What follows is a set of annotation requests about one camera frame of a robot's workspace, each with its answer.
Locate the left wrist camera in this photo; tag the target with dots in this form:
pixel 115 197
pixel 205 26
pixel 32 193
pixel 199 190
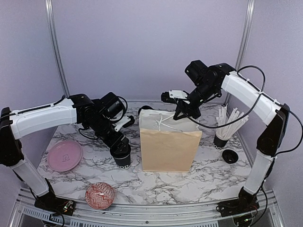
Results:
pixel 125 122

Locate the right aluminium corner post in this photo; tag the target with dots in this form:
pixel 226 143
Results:
pixel 246 33

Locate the left aluminium corner post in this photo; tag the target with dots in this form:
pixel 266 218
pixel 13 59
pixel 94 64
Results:
pixel 55 45

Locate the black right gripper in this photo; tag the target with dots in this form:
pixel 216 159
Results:
pixel 195 112

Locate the aluminium front frame rail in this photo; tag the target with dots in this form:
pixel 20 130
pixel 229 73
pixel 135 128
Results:
pixel 205 214

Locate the aluminium corner post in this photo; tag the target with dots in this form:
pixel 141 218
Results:
pixel 55 45
pixel 246 33

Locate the black cup holding straws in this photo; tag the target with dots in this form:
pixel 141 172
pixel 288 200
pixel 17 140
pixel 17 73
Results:
pixel 219 143

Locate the single black paper cup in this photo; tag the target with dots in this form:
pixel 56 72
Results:
pixel 123 160
pixel 145 107

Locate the brown paper takeout bag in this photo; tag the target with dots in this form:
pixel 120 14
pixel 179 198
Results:
pixel 167 145

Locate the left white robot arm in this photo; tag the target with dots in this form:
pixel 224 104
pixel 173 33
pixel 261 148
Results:
pixel 15 125

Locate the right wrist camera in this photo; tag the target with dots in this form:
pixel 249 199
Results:
pixel 173 96

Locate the pink plastic plate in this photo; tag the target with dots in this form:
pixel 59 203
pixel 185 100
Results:
pixel 64 156

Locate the white wrapped straws bundle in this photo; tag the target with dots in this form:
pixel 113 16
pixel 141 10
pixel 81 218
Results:
pixel 229 125

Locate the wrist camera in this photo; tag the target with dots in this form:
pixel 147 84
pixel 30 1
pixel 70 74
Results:
pixel 125 122
pixel 173 96

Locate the stack of black cup lids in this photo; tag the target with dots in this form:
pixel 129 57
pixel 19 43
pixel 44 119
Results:
pixel 230 156

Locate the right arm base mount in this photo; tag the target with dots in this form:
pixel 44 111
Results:
pixel 235 207

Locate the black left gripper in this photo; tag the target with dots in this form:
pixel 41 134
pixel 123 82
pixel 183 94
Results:
pixel 113 141

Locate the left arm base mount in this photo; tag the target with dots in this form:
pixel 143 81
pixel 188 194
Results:
pixel 55 204

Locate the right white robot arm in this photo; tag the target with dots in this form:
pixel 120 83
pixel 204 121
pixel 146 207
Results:
pixel 271 113

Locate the red patterned bowl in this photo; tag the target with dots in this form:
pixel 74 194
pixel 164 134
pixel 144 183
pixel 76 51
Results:
pixel 99 196

